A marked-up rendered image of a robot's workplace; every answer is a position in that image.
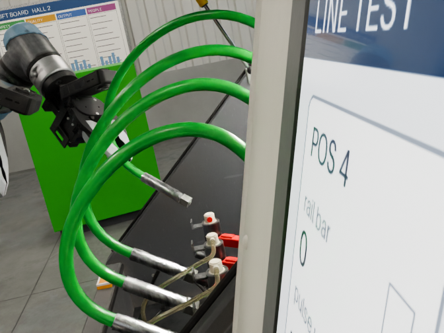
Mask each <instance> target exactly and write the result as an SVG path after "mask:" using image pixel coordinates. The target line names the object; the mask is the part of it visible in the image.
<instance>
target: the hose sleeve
mask: <svg viewBox="0 0 444 333"><path fill-rule="evenodd" d="M141 181H142V182H143V183H145V184H146V185H148V186H150V187H152V188H154V189H156V190H157V191H159V192H161V193H162V194H164V195H166V196H168V197H169V198H171V199H172V200H175V201H176V202H178V203H179V202H180V199H181V197H182V196H183V195H184V194H183V193H182V192H180V191H179V190H177V189H175V188H173V187H172V186H169V185H168V184H166V183H164V182H162V181H161V180H159V179H157V178H156V177H154V176H152V175H150V174H148V173H147V172H145V173H143V175H142V177H141Z"/></svg>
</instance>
